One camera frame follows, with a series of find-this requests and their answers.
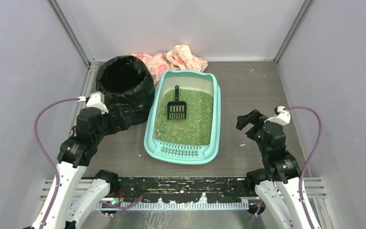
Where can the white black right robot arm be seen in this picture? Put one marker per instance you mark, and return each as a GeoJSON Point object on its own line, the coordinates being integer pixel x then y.
{"type": "Point", "coordinates": [280, 183]}

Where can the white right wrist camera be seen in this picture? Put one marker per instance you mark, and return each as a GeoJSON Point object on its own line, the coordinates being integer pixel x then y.
{"type": "Point", "coordinates": [281, 116]}

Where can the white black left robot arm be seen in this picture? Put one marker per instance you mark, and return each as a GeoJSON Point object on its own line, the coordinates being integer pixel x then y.
{"type": "Point", "coordinates": [59, 211]}

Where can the bin with black bag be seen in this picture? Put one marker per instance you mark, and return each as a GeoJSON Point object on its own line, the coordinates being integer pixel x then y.
{"type": "Point", "coordinates": [126, 82]}

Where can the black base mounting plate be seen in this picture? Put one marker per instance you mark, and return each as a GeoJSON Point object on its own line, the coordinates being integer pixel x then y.
{"type": "Point", "coordinates": [184, 189]}

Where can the teal litter box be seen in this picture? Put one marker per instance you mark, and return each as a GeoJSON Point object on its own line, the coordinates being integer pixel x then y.
{"type": "Point", "coordinates": [179, 153]}

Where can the pink patterned cloth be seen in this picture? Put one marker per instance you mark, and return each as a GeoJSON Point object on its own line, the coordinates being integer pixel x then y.
{"type": "Point", "coordinates": [178, 58]}

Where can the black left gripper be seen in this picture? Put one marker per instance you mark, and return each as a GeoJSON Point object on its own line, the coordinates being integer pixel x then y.
{"type": "Point", "coordinates": [116, 117]}

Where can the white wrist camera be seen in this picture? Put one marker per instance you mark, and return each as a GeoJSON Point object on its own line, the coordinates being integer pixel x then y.
{"type": "Point", "coordinates": [281, 116]}
{"type": "Point", "coordinates": [96, 100]}

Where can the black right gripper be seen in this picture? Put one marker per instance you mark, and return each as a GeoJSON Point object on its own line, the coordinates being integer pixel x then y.
{"type": "Point", "coordinates": [254, 123]}

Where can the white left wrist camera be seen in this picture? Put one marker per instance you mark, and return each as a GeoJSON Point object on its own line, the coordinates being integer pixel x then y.
{"type": "Point", "coordinates": [96, 100]}

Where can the green litter pellets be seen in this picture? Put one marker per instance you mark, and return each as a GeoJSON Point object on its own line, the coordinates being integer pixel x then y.
{"type": "Point", "coordinates": [196, 128]}

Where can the black litter scoop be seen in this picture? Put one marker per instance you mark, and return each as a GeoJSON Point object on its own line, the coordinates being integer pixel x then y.
{"type": "Point", "coordinates": [176, 109]}

